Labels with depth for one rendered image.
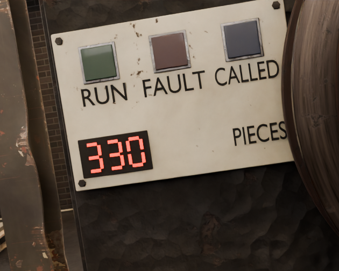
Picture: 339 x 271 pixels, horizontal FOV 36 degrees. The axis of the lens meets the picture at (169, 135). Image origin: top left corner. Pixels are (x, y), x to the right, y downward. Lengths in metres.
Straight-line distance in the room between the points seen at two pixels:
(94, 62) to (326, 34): 0.26
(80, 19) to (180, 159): 0.20
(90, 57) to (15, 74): 2.61
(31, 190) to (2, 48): 0.85
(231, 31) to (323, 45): 0.15
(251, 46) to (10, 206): 2.79
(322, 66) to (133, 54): 0.22
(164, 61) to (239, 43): 0.08
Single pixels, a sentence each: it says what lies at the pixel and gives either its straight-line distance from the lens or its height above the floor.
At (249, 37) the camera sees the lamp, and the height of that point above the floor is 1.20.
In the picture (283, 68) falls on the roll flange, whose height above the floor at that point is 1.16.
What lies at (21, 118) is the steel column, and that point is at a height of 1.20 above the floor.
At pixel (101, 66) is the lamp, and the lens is 0.59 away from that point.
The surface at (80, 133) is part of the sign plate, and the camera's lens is 0.60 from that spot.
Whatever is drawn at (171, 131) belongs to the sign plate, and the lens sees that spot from 0.59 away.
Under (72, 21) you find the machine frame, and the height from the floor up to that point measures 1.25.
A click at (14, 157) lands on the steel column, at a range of 3.22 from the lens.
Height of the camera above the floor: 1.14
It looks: 3 degrees down
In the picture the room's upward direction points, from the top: 9 degrees counter-clockwise
